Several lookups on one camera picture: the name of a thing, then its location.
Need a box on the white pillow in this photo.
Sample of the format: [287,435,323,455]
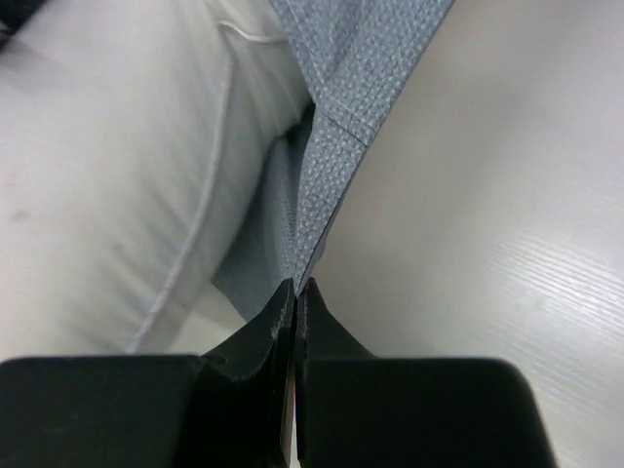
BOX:
[1,1,309,360]

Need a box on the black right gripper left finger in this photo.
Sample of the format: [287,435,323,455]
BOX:
[1,281,295,467]

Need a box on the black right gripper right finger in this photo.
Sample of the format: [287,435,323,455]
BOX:
[294,280,556,467]

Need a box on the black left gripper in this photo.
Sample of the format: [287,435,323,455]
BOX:
[0,0,46,49]

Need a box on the blue-grey fabric pillowcase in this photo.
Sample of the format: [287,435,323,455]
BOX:
[215,1,450,320]

